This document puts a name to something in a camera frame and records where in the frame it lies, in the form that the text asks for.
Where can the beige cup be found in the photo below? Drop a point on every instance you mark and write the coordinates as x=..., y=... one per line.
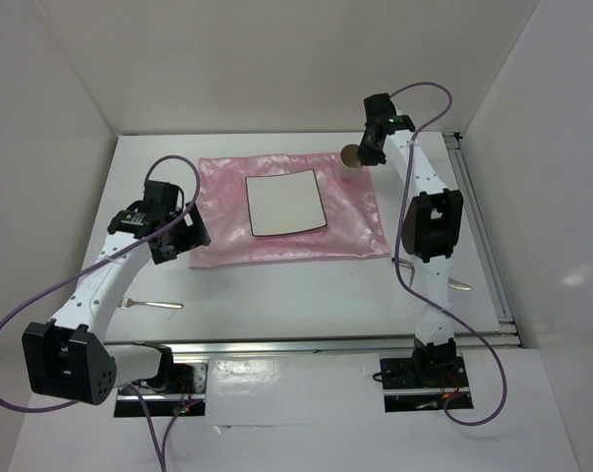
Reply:
x=349, y=166

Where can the silver spoon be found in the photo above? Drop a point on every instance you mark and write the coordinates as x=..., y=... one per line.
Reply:
x=408, y=265

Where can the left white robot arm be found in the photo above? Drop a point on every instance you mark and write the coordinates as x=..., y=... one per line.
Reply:
x=66, y=357

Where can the pink satin cloth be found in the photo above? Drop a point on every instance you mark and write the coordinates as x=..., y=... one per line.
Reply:
x=354, y=229

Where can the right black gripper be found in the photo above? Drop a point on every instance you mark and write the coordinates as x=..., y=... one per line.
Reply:
x=367, y=157

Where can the silver knife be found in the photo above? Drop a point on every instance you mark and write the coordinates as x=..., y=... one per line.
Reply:
x=452, y=283

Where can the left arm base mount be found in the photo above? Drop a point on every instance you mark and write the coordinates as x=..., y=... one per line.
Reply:
x=183, y=393

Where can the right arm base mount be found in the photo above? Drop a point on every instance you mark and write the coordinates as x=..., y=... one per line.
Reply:
x=407, y=389

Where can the silver fork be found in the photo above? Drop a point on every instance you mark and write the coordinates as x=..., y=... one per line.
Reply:
x=127, y=303

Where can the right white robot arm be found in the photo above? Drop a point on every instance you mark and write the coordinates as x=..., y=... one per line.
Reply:
x=428, y=228

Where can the aluminium table rail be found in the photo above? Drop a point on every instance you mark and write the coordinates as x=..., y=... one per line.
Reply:
x=306, y=307

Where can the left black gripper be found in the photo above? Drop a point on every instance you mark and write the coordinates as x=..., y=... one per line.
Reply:
x=193, y=235

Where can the square white plate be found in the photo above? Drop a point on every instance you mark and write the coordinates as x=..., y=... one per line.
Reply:
x=285, y=204

